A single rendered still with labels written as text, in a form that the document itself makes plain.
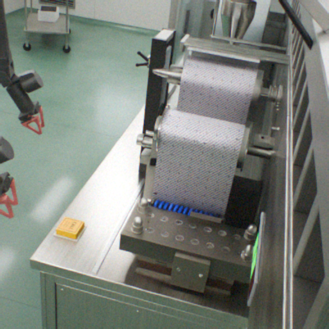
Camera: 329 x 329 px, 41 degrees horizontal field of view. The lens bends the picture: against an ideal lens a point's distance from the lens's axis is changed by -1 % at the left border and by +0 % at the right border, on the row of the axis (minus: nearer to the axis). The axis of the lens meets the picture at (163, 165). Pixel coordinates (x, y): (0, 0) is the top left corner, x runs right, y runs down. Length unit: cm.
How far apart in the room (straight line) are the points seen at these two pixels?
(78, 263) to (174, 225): 31
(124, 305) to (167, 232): 26
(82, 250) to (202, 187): 42
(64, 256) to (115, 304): 21
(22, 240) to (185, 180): 165
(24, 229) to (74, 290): 153
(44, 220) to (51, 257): 157
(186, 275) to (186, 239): 10
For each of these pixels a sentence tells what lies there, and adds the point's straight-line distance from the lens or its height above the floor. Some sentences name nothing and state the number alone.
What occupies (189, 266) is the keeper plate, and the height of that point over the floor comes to 100.
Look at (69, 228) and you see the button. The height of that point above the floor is 92.
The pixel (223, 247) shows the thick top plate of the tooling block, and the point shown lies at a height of 103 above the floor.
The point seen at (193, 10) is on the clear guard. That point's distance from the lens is 225.
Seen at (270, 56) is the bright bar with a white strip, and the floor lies 145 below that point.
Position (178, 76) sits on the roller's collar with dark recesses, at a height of 134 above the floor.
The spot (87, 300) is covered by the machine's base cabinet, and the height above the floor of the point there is 79.
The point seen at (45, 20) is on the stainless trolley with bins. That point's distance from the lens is 628.
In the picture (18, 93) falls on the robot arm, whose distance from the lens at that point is 169.
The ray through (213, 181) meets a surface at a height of 115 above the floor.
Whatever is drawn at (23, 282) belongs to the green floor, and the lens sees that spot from 259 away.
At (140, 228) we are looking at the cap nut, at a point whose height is 105.
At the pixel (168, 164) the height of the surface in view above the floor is 117.
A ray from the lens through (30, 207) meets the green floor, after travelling 308.
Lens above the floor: 186
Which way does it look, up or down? 31 degrees down
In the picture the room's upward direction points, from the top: 8 degrees clockwise
